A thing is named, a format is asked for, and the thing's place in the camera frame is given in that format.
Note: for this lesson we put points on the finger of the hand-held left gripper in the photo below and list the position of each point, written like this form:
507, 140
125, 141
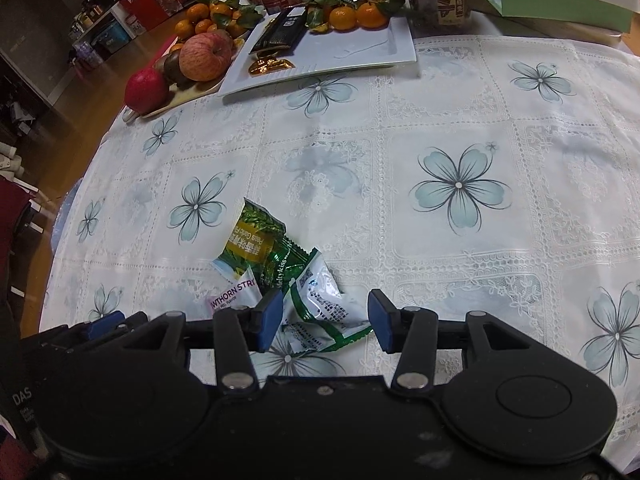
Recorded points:
136, 321
107, 322

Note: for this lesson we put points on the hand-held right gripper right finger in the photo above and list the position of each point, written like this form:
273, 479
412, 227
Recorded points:
382, 320

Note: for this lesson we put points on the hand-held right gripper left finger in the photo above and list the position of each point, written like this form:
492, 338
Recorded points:
267, 320

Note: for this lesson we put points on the white purple snack packet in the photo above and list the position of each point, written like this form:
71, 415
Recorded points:
232, 300

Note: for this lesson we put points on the white green snack packet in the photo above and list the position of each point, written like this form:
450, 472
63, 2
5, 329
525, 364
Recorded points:
320, 305

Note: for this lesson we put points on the dark green snack packet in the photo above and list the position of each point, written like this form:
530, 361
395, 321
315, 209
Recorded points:
255, 240

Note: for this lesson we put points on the red stool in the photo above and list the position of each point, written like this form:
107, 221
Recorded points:
17, 215

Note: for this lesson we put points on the white floral lace tablecloth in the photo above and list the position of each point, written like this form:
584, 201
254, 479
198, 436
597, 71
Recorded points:
400, 170

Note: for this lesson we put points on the wooden fruit tray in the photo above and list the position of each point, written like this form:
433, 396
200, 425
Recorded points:
160, 107

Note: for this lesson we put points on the amber foil candy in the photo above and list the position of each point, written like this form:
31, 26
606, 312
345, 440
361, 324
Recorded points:
270, 66

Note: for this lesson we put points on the dark brown round fruit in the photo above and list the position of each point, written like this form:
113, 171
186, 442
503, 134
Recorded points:
172, 67

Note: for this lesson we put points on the white rectangular plate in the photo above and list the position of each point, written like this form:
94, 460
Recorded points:
350, 55

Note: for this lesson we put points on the pink red apple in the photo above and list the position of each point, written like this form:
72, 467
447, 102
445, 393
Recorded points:
205, 57

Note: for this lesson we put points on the blue storage basket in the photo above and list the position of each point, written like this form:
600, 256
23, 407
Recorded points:
114, 39

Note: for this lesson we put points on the black chocolate packet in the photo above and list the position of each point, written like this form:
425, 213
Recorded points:
277, 32

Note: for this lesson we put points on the pile of leafy tangerines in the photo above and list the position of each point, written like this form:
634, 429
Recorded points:
200, 22

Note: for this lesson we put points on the orange tangerine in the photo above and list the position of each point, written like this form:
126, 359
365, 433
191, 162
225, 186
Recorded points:
373, 15
343, 17

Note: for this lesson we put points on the red storage box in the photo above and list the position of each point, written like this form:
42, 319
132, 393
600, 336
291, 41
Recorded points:
150, 5

